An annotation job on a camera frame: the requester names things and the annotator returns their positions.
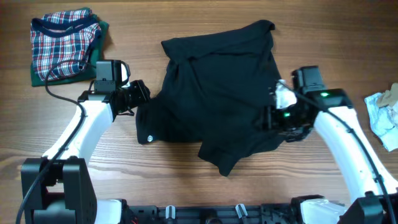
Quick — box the crumpled light blue cloth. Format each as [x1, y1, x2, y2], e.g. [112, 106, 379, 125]
[364, 93, 397, 152]

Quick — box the beige crumpled cloth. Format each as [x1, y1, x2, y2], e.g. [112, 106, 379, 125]
[376, 83, 398, 108]

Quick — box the plaid folded shirt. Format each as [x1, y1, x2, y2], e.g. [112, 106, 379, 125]
[30, 7, 103, 86]

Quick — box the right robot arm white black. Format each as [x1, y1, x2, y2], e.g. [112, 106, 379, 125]
[266, 66, 397, 223]

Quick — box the black t-shirt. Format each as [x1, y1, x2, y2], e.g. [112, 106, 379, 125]
[136, 20, 284, 176]

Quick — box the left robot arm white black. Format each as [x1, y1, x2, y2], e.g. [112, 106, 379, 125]
[16, 60, 149, 223]

